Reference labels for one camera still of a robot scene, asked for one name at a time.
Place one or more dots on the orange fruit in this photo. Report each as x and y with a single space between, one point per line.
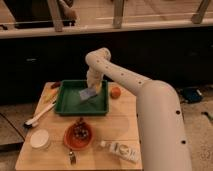
115 92

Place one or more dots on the white round lid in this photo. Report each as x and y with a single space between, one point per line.
40 139

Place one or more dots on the white plastic bottle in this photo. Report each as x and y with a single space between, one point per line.
121 150

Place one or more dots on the dark grapes in bowl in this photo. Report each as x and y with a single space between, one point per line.
80 131

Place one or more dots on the orange bowl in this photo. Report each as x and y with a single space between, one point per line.
73 143

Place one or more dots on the blue sponge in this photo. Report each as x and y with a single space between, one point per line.
87 93

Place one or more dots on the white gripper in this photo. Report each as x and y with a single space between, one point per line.
93 79

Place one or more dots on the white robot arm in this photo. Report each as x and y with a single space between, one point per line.
161 128

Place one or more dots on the green plastic tray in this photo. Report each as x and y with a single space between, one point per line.
69 103

